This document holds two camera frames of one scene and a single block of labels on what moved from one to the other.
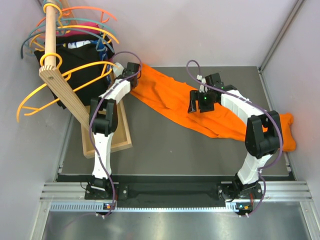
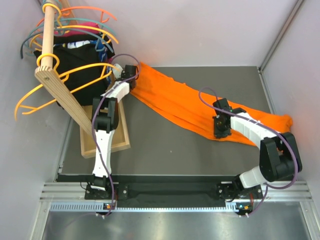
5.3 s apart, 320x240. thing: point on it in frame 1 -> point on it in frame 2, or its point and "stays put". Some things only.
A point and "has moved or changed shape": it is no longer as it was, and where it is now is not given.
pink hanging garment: [81, 28] stays put
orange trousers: [156, 90] stays put
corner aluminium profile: [297, 7] stays put
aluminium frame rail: [293, 192] stays put
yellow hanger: [34, 91] has moved or changed shape
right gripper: [196, 95] -> [219, 134]
